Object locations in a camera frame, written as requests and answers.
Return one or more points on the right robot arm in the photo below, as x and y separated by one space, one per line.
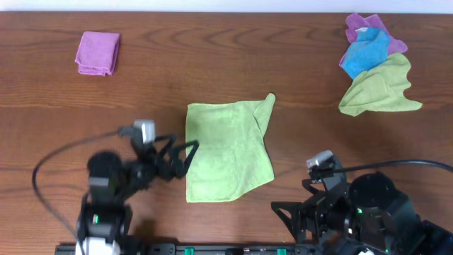
366 216

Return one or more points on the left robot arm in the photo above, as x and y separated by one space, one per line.
105 218

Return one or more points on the crumpled green cloth on pile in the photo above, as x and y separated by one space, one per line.
381 89

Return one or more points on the crumpled blue cloth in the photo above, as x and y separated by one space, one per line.
369 50

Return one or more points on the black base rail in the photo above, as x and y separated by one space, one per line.
174 249

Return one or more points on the green microfiber cloth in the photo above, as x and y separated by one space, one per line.
231 159

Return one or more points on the crumpled purple cloth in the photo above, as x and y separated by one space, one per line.
354 21

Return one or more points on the folded purple cloth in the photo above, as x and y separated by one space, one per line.
97 53

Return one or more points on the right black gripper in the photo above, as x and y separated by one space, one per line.
308 204

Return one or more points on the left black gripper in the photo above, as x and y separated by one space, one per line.
160 160

